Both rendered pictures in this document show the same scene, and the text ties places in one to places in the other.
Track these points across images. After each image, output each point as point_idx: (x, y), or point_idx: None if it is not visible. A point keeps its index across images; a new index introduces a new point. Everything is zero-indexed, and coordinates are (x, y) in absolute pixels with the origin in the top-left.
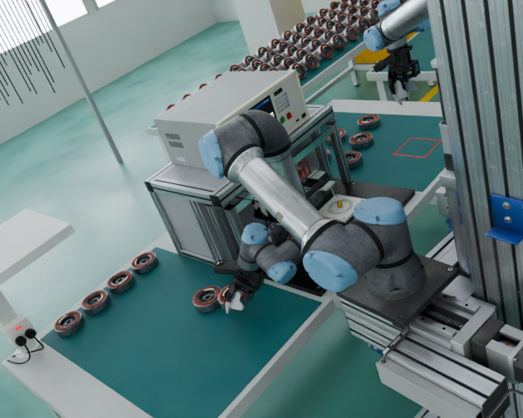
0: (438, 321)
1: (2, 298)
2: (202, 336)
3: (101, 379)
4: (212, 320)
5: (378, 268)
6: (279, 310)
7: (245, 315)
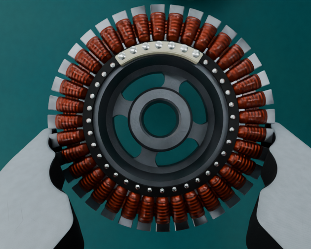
0: None
1: None
2: (35, 25)
3: None
4: (110, 16)
5: None
6: (205, 237)
7: (159, 128)
